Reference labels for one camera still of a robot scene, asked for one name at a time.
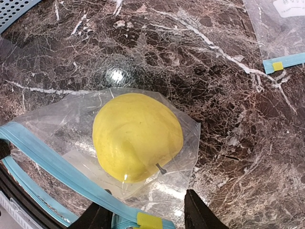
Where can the black front table rail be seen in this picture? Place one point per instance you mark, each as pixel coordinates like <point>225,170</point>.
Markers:
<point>12,189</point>

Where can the grey slotted cable duct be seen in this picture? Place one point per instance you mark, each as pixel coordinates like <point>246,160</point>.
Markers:
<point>10,218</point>

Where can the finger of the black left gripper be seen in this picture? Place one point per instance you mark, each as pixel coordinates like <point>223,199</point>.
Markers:
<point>4,149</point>

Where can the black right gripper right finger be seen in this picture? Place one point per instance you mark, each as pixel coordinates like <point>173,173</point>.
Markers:
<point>197,215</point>

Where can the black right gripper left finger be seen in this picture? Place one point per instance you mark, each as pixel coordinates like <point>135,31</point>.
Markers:
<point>94,217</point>

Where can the blue perforated plastic basket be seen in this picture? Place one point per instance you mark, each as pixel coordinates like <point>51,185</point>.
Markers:
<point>11,10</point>

